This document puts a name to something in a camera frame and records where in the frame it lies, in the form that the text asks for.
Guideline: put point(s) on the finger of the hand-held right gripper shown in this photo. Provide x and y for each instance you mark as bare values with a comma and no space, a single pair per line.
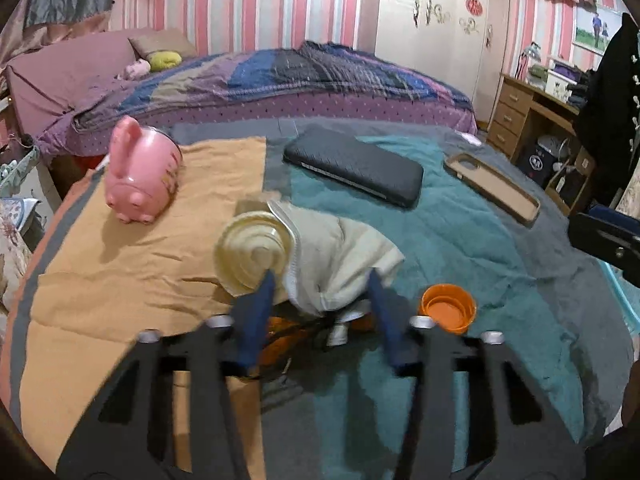
600,242
615,211

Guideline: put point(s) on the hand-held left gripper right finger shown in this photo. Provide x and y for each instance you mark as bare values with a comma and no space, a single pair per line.
387,320

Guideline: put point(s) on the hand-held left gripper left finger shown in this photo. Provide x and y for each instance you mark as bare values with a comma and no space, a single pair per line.
255,320

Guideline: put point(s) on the orange packet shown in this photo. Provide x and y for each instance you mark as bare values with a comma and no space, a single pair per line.
280,327

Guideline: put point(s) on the orange cup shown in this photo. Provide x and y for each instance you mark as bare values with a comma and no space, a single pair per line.
450,320

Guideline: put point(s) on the light blue plastic basket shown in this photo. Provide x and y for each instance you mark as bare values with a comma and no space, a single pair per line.
625,305

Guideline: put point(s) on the beige cloth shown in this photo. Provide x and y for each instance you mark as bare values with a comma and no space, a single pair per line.
340,260

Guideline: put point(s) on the floral curtain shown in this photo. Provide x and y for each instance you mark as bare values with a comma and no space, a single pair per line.
627,190
12,260

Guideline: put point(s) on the cardboard box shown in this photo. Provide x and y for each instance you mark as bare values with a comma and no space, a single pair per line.
582,160

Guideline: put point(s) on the white fan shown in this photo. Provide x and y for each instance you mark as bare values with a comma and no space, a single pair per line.
552,144

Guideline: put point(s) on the black bag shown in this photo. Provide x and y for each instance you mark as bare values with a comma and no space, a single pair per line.
535,160

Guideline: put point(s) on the black coat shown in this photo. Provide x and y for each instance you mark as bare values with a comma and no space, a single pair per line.
610,110

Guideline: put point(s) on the brown phone case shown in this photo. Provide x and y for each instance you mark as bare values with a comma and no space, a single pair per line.
495,187

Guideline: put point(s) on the dark clothes pile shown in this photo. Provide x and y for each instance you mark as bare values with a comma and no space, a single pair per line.
580,90

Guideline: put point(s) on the white box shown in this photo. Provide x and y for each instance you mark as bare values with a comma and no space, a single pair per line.
557,82

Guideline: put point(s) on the wooden desk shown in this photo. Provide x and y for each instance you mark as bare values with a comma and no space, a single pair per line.
510,110

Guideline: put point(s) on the black case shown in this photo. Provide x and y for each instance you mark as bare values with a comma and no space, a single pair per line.
350,165

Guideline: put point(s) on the desk lamp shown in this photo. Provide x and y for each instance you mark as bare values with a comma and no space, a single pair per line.
534,50

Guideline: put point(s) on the pink piggy bank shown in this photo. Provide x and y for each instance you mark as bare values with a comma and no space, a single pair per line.
145,175

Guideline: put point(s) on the small framed couple photo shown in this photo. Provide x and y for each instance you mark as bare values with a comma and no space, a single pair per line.
590,30

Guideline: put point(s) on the striped quilt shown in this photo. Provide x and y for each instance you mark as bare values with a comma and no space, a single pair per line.
275,75

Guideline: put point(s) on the red round paper decoration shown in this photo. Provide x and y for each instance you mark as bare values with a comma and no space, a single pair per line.
473,5

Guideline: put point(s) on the white wardrobe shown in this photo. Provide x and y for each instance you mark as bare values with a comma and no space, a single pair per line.
400,60

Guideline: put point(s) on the yellow-green plush toy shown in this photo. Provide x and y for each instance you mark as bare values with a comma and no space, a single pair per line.
165,60

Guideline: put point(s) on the pink plush toy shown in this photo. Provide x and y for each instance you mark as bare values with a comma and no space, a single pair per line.
135,69

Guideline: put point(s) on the grey-green cloth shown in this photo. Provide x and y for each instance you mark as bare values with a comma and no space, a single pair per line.
17,170

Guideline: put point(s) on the brown pillow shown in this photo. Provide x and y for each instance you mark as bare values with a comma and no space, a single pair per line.
165,40

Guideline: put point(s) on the purple bed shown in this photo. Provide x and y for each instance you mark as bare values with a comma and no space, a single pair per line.
50,75

